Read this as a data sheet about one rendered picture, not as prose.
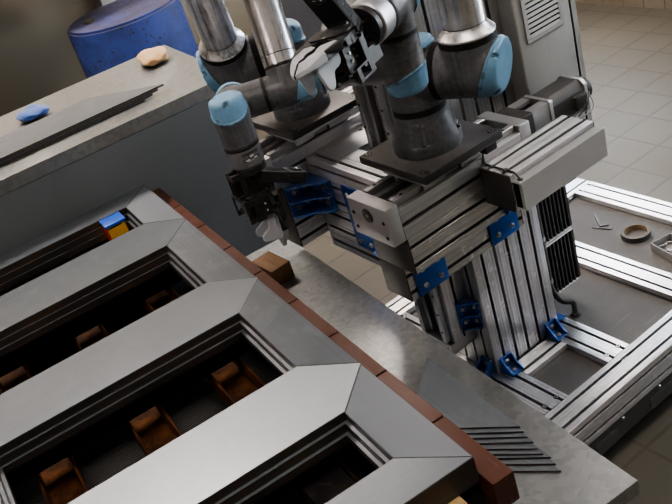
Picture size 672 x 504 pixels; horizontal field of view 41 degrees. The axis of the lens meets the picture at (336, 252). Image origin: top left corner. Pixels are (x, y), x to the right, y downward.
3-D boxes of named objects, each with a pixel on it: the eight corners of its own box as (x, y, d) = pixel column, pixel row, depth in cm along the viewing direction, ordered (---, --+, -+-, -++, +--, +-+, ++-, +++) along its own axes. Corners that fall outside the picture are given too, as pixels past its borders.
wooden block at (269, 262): (295, 276, 234) (289, 260, 231) (277, 288, 231) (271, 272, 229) (274, 265, 241) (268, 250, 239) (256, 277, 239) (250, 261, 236)
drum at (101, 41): (215, 129, 534) (159, -20, 489) (252, 157, 484) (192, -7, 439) (121, 172, 518) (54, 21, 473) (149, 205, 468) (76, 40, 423)
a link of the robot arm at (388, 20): (386, -12, 142) (343, 1, 146) (373, -1, 138) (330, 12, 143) (403, 33, 145) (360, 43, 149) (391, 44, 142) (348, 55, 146)
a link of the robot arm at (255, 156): (249, 133, 192) (266, 142, 185) (256, 152, 194) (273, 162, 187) (218, 149, 189) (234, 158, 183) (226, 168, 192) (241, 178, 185)
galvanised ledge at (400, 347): (548, 561, 144) (545, 549, 142) (226, 277, 249) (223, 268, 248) (639, 493, 150) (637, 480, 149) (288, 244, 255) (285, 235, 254)
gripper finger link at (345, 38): (337, 58, 128) (363, 34, 134) (332, 48, 127) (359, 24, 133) (310, 65, 131) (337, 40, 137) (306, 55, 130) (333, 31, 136)
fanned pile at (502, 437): (508, 510, 151) (503, 494, 149) (382, 402, 183) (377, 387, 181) (563, 470, 155) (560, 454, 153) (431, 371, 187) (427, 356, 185)
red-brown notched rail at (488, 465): (500, 512, 140) (493, 485, 137) (155, 210, 271) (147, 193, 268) (519, 498, 141) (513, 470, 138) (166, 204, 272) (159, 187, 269)
